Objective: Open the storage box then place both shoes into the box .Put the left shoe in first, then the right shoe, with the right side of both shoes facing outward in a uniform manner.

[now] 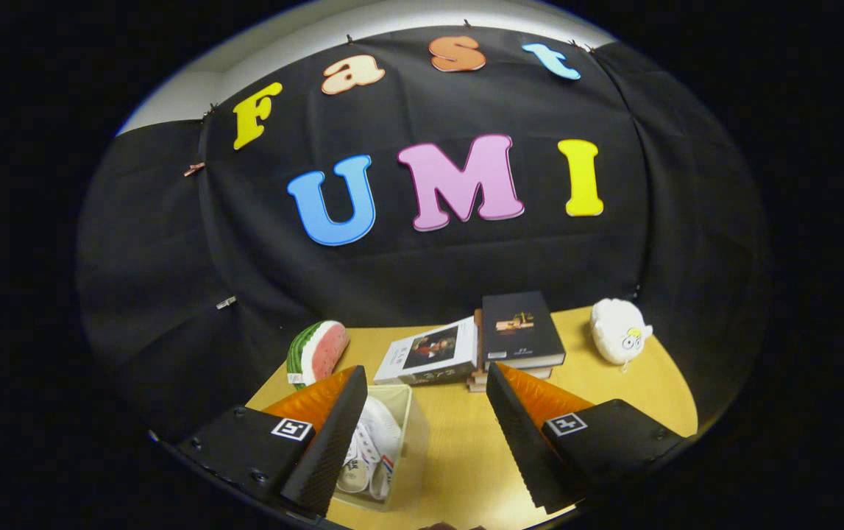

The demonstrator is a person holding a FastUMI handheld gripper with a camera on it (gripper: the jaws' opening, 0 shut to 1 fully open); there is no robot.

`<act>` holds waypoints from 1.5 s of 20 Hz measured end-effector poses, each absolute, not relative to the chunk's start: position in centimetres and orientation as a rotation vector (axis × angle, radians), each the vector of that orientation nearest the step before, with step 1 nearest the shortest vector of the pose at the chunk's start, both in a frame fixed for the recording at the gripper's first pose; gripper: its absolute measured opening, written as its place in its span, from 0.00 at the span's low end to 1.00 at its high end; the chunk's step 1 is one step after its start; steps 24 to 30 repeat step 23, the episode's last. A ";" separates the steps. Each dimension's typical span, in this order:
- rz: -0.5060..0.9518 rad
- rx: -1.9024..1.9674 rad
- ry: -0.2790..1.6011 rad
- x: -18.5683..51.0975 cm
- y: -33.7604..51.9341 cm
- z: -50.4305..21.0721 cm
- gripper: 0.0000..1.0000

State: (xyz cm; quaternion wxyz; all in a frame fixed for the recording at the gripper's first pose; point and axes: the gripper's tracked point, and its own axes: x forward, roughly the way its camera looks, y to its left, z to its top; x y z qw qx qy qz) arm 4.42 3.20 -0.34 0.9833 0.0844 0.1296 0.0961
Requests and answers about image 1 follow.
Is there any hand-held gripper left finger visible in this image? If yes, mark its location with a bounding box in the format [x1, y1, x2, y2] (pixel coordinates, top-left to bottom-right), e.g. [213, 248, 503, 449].
[175, 365, 369, 518]

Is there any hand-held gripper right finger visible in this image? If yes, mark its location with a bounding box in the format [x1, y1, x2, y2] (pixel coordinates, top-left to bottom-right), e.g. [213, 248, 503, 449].
[486, 361, 687, 515]

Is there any white striped canvas shoe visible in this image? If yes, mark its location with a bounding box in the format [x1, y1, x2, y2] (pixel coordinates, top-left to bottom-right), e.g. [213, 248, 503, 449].
[359, 396, 402, 501]
[337, 423, 375, 494]

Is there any beige fabric storage box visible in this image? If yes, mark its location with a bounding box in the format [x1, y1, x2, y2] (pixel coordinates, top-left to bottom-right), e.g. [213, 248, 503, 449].
[332, 383, 430, 512]

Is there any watermelon slice toy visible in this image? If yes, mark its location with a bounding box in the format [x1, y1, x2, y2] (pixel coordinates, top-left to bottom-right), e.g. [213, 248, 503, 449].
[286, 320, 350, 389]

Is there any black cover book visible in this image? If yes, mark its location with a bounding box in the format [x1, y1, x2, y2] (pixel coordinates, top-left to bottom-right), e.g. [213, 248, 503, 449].
[480, 291, 567, 370]

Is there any white portrait cover book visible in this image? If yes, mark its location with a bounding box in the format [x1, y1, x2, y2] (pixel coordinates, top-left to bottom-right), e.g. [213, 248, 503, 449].
[374, 317, 480, 386]

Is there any white plush toy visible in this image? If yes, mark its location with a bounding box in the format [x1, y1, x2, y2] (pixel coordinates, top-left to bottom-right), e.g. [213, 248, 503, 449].
[589, 298, 654, 367]

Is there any black backdrop cloth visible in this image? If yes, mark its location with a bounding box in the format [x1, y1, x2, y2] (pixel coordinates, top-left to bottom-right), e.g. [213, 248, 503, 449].
[77, 26, 768, 442]

